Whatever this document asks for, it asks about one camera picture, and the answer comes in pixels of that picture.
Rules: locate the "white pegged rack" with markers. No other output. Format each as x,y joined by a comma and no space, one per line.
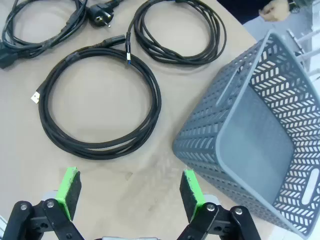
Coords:
303,40

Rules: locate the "grey perforated plastic basket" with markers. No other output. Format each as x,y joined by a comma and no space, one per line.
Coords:
260,140

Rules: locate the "person's left hand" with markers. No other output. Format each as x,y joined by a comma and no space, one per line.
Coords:
275,11

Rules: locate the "person in green sweater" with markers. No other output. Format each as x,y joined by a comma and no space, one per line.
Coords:
237,8

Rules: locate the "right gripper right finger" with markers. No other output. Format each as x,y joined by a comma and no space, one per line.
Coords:
190,195

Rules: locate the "black wrist watch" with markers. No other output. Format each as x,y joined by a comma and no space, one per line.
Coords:
294,6

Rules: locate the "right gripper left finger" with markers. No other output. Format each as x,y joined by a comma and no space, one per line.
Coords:
70,195

